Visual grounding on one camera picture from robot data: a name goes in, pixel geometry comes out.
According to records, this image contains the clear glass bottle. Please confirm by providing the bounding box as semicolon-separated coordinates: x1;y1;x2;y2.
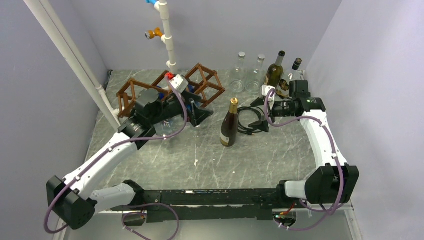
245;53;266;94
229;51;246;93

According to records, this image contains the olive green bottle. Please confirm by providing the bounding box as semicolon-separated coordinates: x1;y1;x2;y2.
263;50;286;88

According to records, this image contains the clear bottle black cap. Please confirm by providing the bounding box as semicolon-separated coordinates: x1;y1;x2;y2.
276;57;303;99

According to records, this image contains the dark bottle gold foil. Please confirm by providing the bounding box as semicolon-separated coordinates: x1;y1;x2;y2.
220;97;239;147

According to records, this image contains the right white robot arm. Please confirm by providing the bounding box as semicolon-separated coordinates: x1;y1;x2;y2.
251;80;360;208

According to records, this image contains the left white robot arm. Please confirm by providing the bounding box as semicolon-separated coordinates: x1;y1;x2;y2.
43;88;214;234

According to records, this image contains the blue labelled clear bottle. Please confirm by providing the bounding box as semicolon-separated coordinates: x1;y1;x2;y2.
154;116;184;137

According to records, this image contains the brown wooden wine rack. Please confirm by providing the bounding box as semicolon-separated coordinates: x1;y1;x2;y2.
116;63;226;118

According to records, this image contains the orange pipe fitting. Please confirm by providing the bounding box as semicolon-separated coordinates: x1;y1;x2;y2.
145;27;164;40

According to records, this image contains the white pvc pipe stand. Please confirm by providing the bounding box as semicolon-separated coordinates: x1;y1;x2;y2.
145;0;178;73

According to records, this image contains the white diagonal pole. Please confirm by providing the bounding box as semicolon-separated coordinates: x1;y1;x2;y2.
24;0;121;130

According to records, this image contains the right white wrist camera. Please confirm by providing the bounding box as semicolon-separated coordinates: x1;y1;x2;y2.
259;84;276;102

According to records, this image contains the coiled black cable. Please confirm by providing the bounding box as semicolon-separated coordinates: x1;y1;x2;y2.
235;105;269;136

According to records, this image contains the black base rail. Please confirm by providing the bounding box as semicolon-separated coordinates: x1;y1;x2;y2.
112;188;297;223

